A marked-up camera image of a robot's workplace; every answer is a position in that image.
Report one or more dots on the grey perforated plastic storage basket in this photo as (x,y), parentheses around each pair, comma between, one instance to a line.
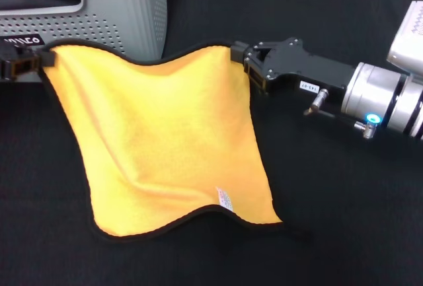
(99,25)

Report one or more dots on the silver elbow connector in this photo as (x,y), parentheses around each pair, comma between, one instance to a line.
(365,129)

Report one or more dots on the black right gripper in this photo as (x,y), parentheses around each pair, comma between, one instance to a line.
(304,71)

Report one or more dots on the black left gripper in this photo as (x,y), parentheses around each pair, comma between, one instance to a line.
(5,66)

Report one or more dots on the yellow towel with black edging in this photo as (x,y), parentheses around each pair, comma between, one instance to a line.
(158,127)

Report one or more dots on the black tablecloth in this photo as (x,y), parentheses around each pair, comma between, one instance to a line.
(330,216)

